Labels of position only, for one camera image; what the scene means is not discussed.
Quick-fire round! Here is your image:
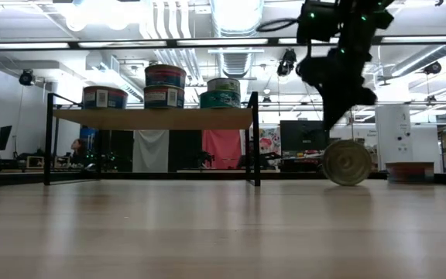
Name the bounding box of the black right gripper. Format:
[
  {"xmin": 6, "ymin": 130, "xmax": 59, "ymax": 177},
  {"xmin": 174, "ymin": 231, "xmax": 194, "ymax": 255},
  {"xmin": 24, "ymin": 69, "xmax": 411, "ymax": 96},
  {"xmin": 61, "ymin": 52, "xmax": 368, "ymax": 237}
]
[{"xmin": 295, "ymin": 48, "xmax": 378, "ymax": 132}]

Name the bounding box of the tuna can silver lid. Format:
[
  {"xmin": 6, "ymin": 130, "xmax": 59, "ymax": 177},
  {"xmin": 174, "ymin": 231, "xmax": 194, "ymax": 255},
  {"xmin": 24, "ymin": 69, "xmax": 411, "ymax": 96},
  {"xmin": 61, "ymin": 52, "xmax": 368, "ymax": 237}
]
[
  {"xmin": 199, "ymin": 90, "xmax": 242, "ymax": 109},
  {"xmin": 322, "ymin": 139, "xmax": 372, "ymax": 187}
]

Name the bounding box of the Bumble Bee light tuna can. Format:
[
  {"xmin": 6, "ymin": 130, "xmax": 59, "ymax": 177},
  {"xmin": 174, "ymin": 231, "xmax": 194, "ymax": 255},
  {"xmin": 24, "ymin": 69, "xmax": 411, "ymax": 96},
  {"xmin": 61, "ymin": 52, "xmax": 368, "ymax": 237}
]
[{"xmin": 206, "ymin": 77, "xmax": 242, "ymax": 94}]

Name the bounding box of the pink salmon can gold lid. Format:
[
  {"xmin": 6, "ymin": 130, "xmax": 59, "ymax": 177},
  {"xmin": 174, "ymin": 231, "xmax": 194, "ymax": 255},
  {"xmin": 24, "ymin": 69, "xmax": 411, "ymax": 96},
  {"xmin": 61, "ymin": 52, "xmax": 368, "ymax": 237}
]
[
  {"xmin": 143, "ymin": 84, "xmax": 186, "ymax": 109},
  {"xmin": 385, "ymin": 161, "xmax": 435, "ymax": 184},
  {"xmin": 82, "ymin": 85, "xmax": 129, "ymax": 110},
  {"xmin": 144, "ymin": 64, "xmax": 187, "ymax": 88}
]

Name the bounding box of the black monitor screen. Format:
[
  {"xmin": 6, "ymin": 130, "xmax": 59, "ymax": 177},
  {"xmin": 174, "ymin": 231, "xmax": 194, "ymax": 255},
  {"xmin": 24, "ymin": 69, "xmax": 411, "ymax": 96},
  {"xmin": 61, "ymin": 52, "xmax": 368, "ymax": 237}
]
[{"xmin": 280, "ymin": 119, "xmax": 331, "ymax": 153}]

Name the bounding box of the white tall cabinet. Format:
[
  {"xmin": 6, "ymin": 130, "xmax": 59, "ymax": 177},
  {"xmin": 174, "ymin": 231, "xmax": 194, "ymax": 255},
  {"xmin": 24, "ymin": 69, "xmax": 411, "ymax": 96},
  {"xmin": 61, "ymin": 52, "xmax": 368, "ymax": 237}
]
[{"xmin": 375, "ymin": 104, "xmax": 415, "ymax": 164}]

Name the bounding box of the floral patterned poster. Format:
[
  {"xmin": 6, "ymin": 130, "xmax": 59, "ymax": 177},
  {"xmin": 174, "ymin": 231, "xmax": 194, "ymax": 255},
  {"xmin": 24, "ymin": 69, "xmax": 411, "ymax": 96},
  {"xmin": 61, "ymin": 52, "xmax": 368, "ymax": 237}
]
[{"xmin": 259, "ymin": 127, "xmax": 282, "ymax": 156}]

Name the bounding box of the red hanging cloth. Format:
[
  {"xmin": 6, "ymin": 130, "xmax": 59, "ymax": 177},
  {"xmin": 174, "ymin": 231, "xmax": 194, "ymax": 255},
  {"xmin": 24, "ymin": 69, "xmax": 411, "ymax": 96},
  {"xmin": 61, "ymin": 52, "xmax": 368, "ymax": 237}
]
[{"xmin": 201, "ymin": 129, "xmax": 243, "ymax": 171}]

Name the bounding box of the black hanging cloth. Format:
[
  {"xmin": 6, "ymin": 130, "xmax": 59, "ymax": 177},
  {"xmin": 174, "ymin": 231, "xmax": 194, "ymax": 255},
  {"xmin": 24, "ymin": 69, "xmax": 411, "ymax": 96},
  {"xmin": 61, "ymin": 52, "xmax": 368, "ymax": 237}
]
[{"xmin": 167, "ymin": 129, "xmax": 204, "ymax": 174}]

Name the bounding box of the black horizontal rig bar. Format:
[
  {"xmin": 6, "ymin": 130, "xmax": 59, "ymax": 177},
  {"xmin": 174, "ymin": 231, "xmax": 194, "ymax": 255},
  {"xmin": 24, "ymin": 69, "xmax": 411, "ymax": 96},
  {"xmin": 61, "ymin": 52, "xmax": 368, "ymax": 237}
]
[{"xmin": 0, "ymin": 34, "xmax": 446, "ymax": 52}]

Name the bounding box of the white hanging cloth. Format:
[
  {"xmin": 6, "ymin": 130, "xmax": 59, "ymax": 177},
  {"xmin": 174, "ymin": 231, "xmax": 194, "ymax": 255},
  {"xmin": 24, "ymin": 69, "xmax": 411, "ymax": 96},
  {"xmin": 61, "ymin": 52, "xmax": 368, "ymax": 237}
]
[{"xmin": 132, "ymin": 129, "xmax": 170, "ymax": 174}]

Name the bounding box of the person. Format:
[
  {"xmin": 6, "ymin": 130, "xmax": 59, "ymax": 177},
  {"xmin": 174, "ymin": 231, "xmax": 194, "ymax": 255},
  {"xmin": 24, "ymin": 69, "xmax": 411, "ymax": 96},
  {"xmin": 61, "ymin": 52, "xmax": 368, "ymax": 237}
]
[{"xmin": 70, "ymin": 138, "xmax": 89, "ymax": 168}]

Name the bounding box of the black ceiling camera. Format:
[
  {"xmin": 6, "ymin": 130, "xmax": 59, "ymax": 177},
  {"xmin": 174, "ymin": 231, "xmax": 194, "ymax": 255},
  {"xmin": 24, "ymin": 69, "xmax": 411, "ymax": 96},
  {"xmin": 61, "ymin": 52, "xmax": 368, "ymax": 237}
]
[
  {"xmin": 18, "ymin": 68, "xmax": 36, "ymax": 87},
  {"xmin": 423, "ymin": 60, "xmax": 443, "ymax": 75},
  {"xmin": 276, "ymin": 48, "xmax": 297, "ymax": 78}
]

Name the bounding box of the black aluminium frame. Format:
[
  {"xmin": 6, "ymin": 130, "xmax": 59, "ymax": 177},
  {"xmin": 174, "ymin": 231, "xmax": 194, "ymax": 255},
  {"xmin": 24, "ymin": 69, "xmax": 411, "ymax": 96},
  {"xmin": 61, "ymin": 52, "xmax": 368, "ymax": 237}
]
[{"xmin": 259, "ymin": 171, "xmax": 446, "ymax": 186}]

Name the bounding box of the silver ventilation duct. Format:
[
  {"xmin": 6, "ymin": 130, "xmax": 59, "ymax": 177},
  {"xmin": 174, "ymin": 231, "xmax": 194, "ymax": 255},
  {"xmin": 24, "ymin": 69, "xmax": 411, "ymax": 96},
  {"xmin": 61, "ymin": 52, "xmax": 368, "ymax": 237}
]
[
  {"xmin": 391, "ymin": 43, "xmax": 446, "ymax": 78},
  {"xmin": 209, "ymin": 0, "xmax": 265, "ymax": 78}
]

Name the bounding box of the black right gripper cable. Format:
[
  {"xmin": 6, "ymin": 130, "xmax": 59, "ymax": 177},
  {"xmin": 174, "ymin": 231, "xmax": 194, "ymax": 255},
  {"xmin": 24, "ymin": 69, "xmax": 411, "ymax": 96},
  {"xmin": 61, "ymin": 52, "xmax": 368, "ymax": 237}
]
[{"xmin": 256, "ymin": 17, "xmax": 302, "ymax": 33}]

